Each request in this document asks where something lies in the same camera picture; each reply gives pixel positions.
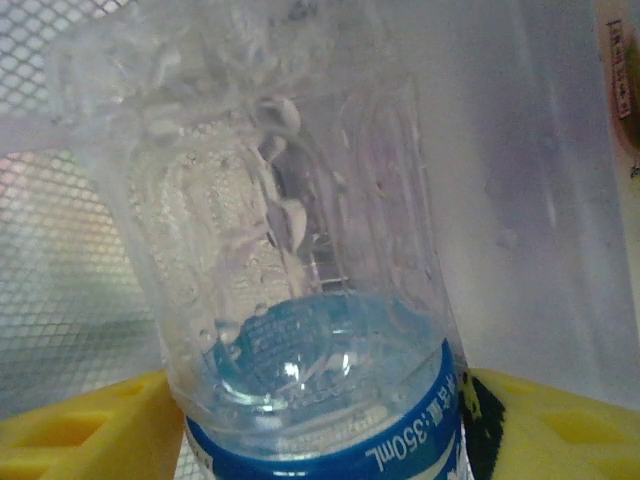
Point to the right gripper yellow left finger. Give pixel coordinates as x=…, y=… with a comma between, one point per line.
x=75, y=440

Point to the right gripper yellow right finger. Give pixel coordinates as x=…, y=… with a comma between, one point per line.
x=565, y=440

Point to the clear bottle blue label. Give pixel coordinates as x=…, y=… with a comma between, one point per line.
x=300, y=350

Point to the grey mesh waste bin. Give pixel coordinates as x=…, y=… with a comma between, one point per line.
x=50, y=250

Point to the purple plastic bin liner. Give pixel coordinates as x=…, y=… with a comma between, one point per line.
x=525, y=225

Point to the amber tea bottle white cap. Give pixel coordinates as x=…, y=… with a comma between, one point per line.
x=627, y=130

